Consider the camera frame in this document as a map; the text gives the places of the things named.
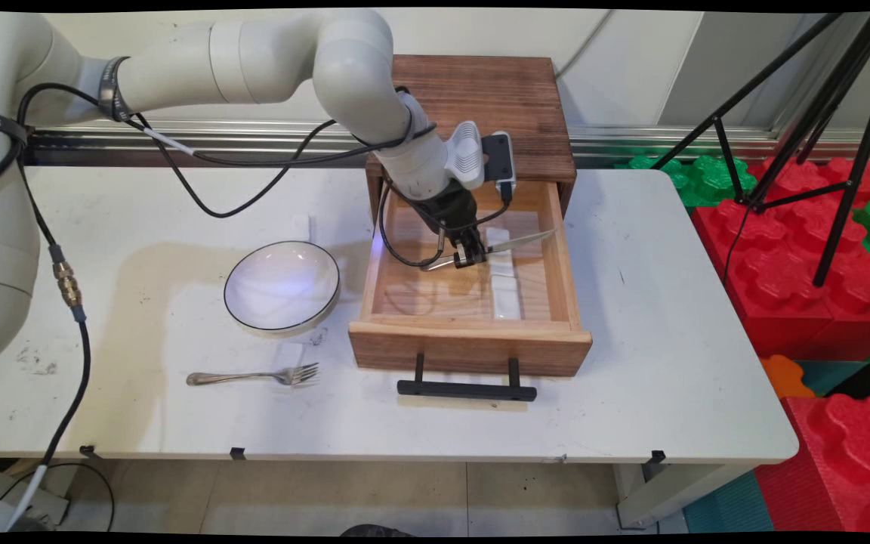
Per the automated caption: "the black floor cable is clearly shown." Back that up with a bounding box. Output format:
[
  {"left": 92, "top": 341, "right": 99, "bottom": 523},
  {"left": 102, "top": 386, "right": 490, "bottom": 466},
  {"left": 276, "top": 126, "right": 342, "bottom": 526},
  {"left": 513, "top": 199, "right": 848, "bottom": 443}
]
[{"left": 0, "top": 462, "right": 116, "bottom": 533}]

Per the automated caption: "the steel fork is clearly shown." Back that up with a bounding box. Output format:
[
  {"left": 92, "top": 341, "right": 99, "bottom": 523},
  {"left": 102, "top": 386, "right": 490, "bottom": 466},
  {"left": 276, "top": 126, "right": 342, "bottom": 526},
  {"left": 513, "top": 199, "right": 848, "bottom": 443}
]
[{"left": 185, "top": 362, "right": 321, "bottom": 388}]

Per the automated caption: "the thin black camera cable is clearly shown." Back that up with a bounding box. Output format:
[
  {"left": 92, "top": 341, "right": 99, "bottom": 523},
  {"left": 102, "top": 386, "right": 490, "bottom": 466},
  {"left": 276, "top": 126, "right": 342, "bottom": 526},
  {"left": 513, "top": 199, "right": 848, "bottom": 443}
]
[{"left": 16, "top": 82, "right": 440, "bottom": 221}]

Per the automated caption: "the black cable with metal plug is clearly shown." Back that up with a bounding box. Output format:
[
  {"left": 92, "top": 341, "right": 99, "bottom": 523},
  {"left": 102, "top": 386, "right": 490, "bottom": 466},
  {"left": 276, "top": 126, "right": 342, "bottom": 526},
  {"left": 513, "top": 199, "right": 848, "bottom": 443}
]
[{"left": 378, "top": 177, "right": 516, "bottom": 271}]

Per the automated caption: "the white bowl with black rim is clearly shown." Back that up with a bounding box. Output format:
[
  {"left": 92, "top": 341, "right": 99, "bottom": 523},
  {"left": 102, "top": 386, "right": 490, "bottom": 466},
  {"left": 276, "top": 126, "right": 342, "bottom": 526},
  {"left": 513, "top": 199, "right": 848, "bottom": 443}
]
[{"left": 223, "top": 240, "right": 342, "bottom": 332}]

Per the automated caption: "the dark wooden cabinet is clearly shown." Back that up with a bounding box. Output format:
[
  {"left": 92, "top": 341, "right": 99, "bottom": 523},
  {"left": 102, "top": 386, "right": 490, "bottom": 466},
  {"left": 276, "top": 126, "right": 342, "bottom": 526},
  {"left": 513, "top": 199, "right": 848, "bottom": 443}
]
[{"left": 365, "top": 54, "right": 578, "bottom": 224}]

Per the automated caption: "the black drawer handle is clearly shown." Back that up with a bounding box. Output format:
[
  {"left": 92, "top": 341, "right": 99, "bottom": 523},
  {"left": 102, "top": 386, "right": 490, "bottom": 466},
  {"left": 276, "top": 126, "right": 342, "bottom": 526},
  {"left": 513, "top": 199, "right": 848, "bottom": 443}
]
[{"left": 396, "top": 353, "right": 538, "bottom": 404}]

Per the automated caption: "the orange foam piece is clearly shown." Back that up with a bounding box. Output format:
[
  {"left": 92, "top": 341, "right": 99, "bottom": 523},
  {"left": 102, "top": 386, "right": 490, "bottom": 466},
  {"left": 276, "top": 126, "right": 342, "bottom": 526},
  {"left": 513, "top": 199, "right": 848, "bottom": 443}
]
[{"left": 759, "top": 354, "right": 815, "bottom": 400}]

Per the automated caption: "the white table leg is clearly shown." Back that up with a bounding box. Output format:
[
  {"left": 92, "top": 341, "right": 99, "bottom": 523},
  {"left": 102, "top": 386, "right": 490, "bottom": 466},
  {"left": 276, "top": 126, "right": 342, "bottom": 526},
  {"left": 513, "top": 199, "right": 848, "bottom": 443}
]
[{"left": 615, "top": 462, "right": 747, "bottom": 530}]

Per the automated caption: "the black arm strap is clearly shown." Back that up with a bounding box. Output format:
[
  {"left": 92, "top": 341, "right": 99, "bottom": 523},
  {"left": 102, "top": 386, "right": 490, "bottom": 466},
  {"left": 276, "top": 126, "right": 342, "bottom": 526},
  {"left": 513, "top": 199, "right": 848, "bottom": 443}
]
[{"left": 98, "top": 56, "right": 134, "bottom": 123}]

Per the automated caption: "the black tripod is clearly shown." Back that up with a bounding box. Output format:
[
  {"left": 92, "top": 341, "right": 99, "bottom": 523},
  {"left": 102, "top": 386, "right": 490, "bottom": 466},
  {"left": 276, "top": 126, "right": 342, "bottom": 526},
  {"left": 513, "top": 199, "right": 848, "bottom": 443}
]
[{"left": 649, "top": 11, "right": 870, "bottom": 289}]

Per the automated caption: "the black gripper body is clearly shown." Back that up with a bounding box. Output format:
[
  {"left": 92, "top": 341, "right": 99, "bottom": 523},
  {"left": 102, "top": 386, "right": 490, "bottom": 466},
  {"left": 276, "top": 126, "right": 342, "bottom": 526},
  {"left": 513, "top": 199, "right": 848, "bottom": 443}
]
[{"left": 411, "top": 181, "right": 483, "bottom": 236}]

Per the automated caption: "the black cable with brass connector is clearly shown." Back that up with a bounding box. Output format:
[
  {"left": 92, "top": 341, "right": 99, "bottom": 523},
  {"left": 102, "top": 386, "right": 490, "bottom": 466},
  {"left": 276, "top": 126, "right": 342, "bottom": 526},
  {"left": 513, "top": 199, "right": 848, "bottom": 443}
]
[{"left": 5, "top": 140, "right": 94, "bottom": 531}]

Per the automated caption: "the teal foam mat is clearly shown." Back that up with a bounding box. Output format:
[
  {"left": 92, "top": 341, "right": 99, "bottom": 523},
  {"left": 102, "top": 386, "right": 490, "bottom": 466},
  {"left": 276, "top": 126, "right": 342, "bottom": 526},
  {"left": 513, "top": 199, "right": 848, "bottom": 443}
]
[{"left": 683, "top": 468, "right": 774, "bottom": 534}]

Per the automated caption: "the serrated steel table knife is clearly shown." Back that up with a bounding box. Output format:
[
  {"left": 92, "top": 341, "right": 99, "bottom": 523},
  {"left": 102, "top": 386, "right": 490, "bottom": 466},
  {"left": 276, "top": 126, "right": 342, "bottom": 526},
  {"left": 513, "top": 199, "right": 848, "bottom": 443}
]
[{"left": 419, "top": 229, "right": 558, "bottom": 271}]

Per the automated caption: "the light wooden drawer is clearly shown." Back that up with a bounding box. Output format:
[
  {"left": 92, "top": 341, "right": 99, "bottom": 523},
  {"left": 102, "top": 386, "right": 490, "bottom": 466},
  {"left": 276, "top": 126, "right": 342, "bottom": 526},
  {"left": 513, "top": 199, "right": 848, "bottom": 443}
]
[{"left": 347, "top": 175, "right": 594, "bottom": 379}]

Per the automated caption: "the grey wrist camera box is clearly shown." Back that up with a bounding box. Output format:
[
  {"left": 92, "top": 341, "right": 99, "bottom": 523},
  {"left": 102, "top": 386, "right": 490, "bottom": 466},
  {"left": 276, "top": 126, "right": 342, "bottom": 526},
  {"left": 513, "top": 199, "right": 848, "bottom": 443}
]
[{"left": 480, "top": 130, "right": 518, "bottom": 187}]

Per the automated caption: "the grey wall cable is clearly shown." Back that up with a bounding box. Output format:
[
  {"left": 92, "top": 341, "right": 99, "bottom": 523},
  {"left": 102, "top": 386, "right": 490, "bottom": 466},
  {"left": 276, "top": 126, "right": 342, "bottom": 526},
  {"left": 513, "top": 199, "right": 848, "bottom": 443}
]
[{"left": 554, "top": 11, "right": 619, "bottom": 79}]

